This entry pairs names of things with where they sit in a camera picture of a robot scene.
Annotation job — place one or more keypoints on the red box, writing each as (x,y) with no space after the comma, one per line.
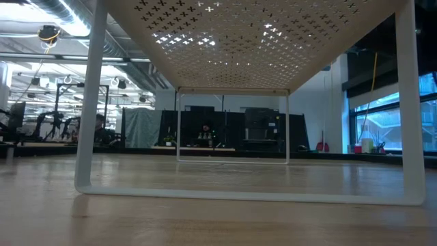
(357,149)

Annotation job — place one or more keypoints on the white plastic container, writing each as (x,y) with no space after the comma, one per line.
(367,145)

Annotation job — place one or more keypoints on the black window frame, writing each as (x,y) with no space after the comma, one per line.
(352,133)

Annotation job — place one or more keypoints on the pen cup with scissors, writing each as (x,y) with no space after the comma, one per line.
(379,148)

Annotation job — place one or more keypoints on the grey tarp cover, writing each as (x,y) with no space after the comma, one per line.
(141,128)

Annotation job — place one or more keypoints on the red dustpan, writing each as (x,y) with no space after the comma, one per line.
(322,147)

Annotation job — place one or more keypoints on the dark computer monitor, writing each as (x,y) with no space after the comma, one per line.
(16,114)

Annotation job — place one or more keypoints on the black aluminium table frame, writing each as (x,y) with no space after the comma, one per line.
(41,150)

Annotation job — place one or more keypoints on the black partition wall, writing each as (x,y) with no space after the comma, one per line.
(232,130)

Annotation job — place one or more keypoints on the small potted plant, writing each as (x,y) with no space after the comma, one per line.
(169,139)

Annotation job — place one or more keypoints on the person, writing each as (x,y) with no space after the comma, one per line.
(206,129)
(99,126)

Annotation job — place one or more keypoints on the white perforated metal shelf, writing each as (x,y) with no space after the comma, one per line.
(256,41)

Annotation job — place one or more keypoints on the black cabinet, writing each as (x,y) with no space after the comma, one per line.
(261,126)

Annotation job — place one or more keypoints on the black robot rig frame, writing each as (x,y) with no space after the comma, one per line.
(58,102)

